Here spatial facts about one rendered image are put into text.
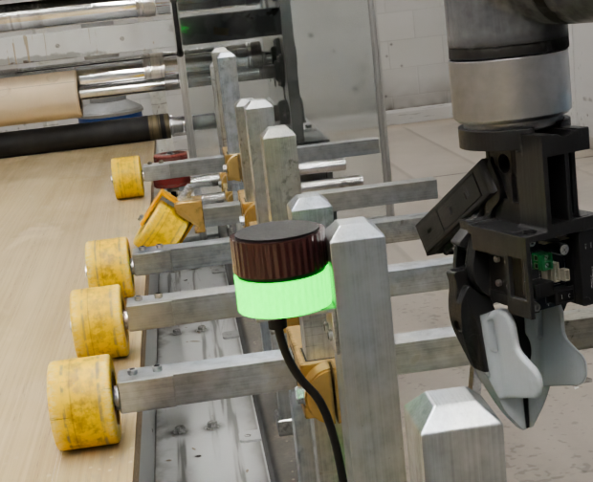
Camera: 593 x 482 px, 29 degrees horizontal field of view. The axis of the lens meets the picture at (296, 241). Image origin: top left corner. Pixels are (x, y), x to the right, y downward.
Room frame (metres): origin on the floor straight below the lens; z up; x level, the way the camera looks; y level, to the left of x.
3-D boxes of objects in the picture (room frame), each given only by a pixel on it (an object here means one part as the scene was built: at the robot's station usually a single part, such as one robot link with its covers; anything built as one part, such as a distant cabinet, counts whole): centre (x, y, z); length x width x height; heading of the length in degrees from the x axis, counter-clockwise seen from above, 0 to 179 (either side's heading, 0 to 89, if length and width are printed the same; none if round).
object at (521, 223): (0.73, -0.15, 1.13); 0.09 x 0.08 x 0.12; 25
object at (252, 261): (0.70, 0.01, 1.13); 0.06 x 0.06 x 0.02
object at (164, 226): (1.73, 0.20, 0.93); 0.09 x 0.08 x 0.09; 95
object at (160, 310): (1.25, -0.02, 0.95); 0.50 x 0.04 x 0.04; 95
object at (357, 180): (2.50, 0.06, 0.83); 0.43 x 0.03 x 0.04; 95
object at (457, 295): (0.74, -0.12, 1.07); 0.05 x 0.02 x 0.09; 115
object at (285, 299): (0.70, 0.01, 1.10); 0.06 x 0.06 x 0.02
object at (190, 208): (1.73, 0.19, 0.95); 0.10 x 0.04 x 0.10; 95
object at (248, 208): (1.73, 0.05, 0.95); 0.13 x 0.06 x 0.05; 5
